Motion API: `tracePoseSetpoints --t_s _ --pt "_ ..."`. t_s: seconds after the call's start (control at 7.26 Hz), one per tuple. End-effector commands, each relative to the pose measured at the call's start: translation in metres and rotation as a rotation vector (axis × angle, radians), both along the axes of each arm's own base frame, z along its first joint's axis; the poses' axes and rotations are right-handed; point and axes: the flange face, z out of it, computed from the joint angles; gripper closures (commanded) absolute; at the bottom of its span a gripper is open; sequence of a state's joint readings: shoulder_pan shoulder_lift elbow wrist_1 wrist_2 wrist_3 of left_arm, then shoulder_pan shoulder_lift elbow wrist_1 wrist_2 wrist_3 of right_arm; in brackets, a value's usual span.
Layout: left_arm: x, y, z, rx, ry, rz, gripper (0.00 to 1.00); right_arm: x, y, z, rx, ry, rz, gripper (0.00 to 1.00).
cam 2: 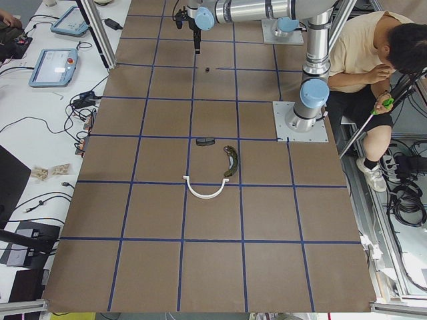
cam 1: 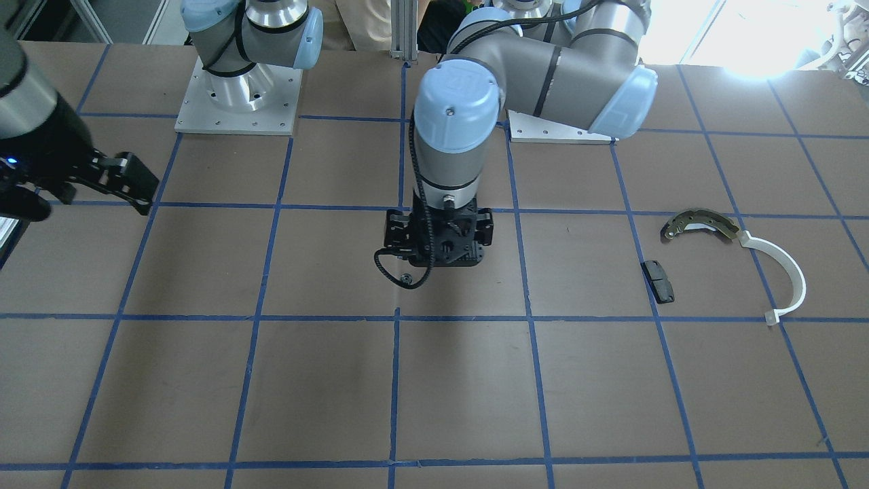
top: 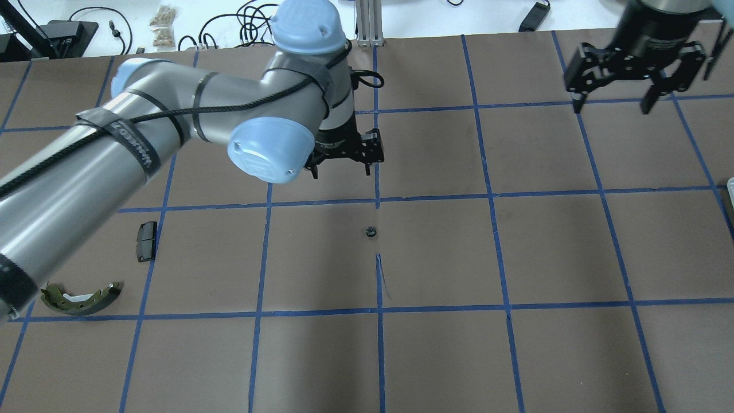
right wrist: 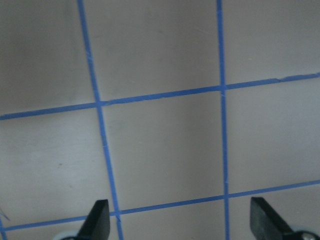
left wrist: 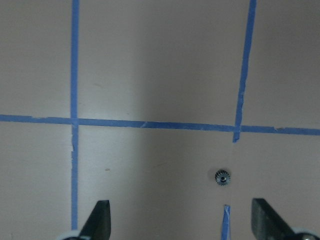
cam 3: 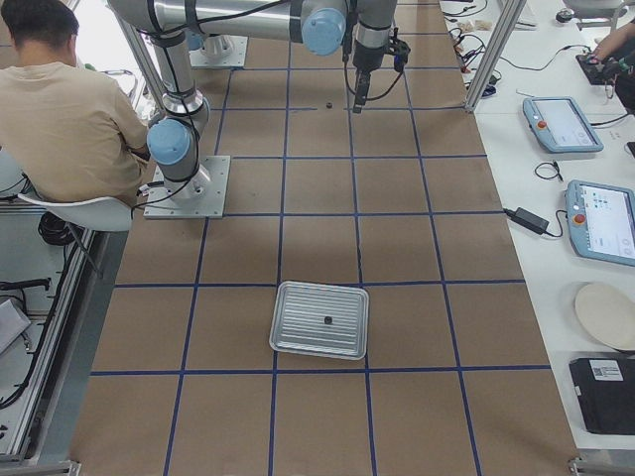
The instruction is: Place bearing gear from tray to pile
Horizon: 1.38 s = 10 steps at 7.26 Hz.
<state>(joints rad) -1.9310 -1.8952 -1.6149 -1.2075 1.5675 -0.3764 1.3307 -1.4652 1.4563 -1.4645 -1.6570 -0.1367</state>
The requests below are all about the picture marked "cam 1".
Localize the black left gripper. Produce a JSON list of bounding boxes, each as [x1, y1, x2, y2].
[[383, 204, 494, 268]]

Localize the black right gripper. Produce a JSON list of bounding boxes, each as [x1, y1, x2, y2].
[[1, 96, 160, 221]]

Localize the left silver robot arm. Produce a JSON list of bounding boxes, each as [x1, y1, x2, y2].
[[380, 1, 658, 267]]

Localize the olive metal brake shoe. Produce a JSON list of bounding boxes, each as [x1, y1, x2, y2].
[[661, 207, 741, 240]]

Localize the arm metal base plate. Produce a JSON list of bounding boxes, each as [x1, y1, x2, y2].
[[174, 60, 304, 137], [508, 109, 618, 145]]

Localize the aluminium frame post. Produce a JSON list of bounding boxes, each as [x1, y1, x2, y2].
[[389, 0, 419, 64]]

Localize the white curved plastic bracket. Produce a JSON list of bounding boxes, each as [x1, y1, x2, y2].
[[739, 230, 807, 326]]

